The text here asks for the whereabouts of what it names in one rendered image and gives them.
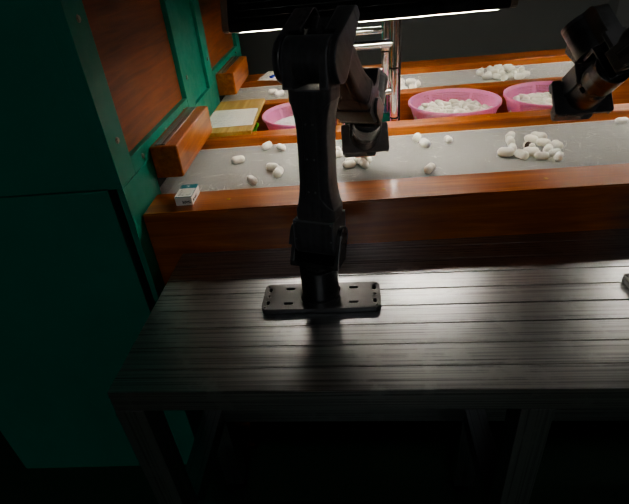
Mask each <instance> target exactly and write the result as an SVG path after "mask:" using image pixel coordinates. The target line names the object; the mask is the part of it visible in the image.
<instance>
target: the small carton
mask: <svg viewBox="0 0 629 504"><path fill-rule="evenodd" d="M199 193H200V190H199V186H198V184H188V185H182V186H181V187H180V189H179V191H178V192H177V194H176V195H175V197H174V199H175V202H176V206H184V205H193V204H194V202H195V200H196V199H197V197H198V195H199Z"/></svg>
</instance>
